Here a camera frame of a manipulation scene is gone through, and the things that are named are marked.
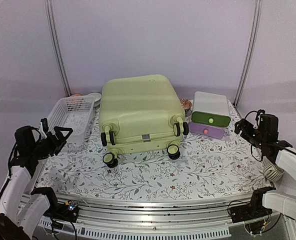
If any light green hard-shell suitcase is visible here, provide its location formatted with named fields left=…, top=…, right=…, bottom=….
left=99, top=74, right=189, bottom=168

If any purple drawer with pink knob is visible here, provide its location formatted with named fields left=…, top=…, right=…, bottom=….
left=189, top=122, right=225, bottom=139

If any white plastic mesh basket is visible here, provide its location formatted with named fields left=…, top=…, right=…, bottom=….
left=48, top=95, right=95, bottom=144

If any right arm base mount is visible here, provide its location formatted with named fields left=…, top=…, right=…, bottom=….
left=227, top=200, right=272, bottom=236

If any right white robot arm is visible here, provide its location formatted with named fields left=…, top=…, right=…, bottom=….
left=228, top=109, right=296, bottom=223

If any white ceramic bowl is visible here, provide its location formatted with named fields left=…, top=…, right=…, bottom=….
left=88, top=92, right=102, bottom=108

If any floral patterned tablecloth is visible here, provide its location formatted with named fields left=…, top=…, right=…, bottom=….
left=37, top=110, right=269, bottom=202

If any metal corner post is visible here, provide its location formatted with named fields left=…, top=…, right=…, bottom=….
left=233, top=0, right=262, bottom=108
left=44, top=0, right=72, bottom=97

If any green drawer with knob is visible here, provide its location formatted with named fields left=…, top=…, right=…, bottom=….
left=191, top=111, right=231, bottom=128

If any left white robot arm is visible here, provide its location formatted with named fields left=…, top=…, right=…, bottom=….
left=0, top=118, right=79, bottom=240

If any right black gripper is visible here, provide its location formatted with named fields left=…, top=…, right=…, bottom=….
left=235, top=118, right=266, bottom=149

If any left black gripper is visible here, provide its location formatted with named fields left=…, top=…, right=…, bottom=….
left=30, top=125, right=73, bottom=159

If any right metal corner post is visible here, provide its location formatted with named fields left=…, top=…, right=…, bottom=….
left=233, top=0, right=262, bottom=108

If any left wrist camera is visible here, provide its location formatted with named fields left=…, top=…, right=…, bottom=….
left=40, top=118, right=49, bottom=133

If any left metal corner post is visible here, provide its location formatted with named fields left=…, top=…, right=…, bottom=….
left=44, top=0, right=72, bottom=97

